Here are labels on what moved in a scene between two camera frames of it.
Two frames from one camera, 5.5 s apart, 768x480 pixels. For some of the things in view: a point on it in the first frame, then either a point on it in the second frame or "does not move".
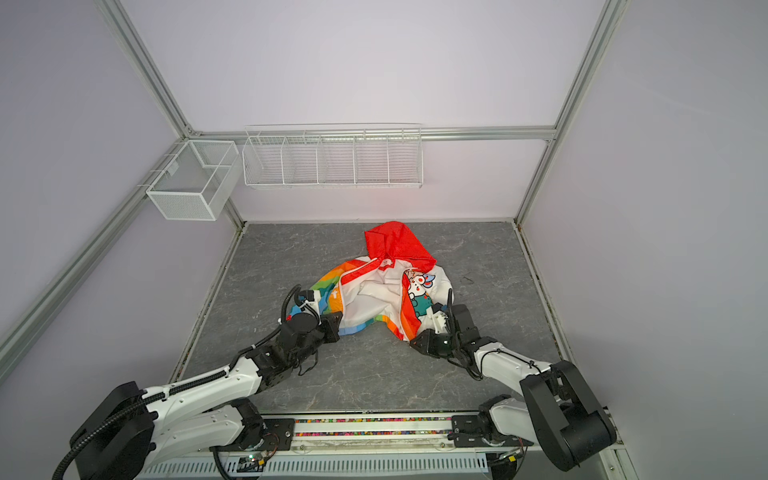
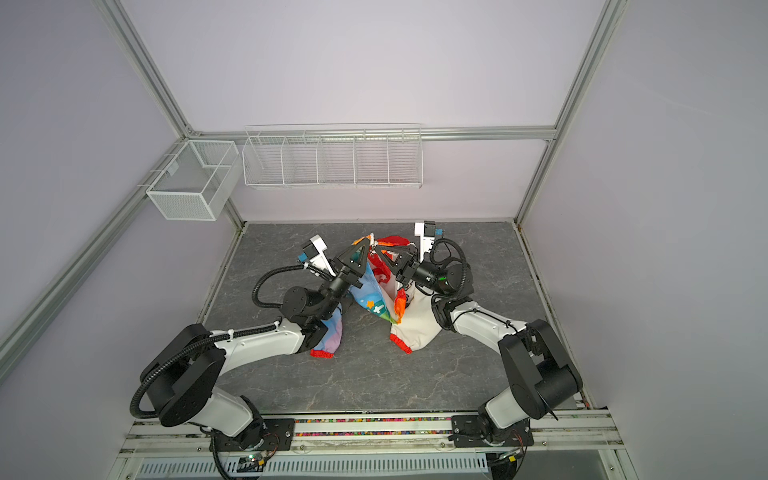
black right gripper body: (441, 345) → (421, 274)
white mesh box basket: (198, 180) does not move
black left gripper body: (325, 333) → (333, 292)
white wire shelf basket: (340, 156) does not move
